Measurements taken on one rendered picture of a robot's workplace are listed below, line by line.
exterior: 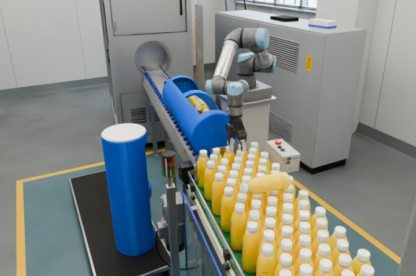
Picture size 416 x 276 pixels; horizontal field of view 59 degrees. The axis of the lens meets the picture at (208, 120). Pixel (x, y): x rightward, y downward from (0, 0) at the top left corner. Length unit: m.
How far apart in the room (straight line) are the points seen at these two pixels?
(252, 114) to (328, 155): 1.62
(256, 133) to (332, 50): 1.30
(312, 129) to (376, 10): 1.71
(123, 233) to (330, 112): 2.27
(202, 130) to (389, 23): 3.07
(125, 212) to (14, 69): 4.90
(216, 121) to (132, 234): 1.02
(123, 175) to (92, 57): 4.90
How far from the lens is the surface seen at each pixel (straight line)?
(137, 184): 2.43
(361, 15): 4.63
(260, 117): 2.61
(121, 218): 2.58
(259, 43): 2.12
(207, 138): 2.11
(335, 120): 3.90
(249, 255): 1.48
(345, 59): 3.73
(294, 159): 1.95
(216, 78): 1.93
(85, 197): 3.46
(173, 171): 1.60
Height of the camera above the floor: 1.98
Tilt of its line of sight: 22 degrees down
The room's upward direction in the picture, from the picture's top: 1 degrees counter-clockwise
